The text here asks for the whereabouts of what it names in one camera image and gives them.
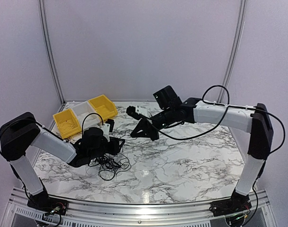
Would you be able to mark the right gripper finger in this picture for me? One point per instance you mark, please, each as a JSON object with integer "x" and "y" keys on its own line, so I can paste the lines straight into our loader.
{"x": 141, "y": 126}
{"x": 142, "y": 134}

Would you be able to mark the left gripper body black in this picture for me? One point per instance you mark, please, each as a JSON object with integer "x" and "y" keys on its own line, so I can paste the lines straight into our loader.
{"x": 113, "y": 150}

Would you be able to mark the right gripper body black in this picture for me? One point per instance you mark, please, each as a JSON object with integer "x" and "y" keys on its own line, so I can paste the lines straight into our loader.
{"x": 149, "y": 129}

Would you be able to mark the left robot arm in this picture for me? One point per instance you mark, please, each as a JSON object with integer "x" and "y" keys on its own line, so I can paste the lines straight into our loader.
{"x": 17, "y": 135}

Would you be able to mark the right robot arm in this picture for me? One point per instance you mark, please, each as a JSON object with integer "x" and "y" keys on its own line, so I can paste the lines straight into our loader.
{"x": 251, "y": 119}

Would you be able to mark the yellow bin far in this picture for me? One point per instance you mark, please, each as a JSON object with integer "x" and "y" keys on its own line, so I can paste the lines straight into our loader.
{"x": 104, "y": 107}

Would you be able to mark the yellow bin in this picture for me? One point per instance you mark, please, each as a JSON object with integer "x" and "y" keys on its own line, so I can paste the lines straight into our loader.
{"x": 104, "y": 107}
{"x": 67, "y": 123}

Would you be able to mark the white bin middle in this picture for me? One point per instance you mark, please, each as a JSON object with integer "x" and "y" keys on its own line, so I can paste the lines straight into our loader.
{"x": 86, "y": 115}

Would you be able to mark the yellow bin near left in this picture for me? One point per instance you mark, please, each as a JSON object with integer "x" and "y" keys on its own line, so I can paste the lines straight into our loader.
{"x": 67, "y": 123}

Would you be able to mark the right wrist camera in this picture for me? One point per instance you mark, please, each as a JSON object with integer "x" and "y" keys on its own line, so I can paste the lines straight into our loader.
{"x": 138, "y": 112}

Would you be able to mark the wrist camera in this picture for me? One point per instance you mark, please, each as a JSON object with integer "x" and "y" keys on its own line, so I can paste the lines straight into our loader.
{"x": 108, "y": 128}
{"x": 138, "y": 112}

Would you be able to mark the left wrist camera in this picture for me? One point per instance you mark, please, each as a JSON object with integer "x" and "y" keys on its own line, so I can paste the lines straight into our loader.
{"x": 108, "y": 128}

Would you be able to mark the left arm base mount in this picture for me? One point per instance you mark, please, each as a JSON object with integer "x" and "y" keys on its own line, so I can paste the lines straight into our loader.
{"x": 48, "y": 204}

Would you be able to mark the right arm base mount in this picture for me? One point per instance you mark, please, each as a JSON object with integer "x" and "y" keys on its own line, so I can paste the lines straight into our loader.
{"x": 236, "y": 203}

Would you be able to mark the aluminium front rail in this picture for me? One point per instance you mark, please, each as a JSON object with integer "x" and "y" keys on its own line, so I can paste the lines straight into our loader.
{"x": 100, "y": 214}

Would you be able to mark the right corner aluminium post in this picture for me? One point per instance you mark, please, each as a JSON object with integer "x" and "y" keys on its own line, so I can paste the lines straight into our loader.
{"x": 236, "y": 42}

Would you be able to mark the corner aluminium post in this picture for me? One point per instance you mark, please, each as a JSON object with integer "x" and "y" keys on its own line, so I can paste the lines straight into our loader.
{"x": 236, "y": 42}
{"x": 48, "y": 47}

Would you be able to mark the left corner aluminium post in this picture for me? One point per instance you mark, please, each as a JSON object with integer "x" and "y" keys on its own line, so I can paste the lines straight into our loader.
{"x": 48, "y": 47}

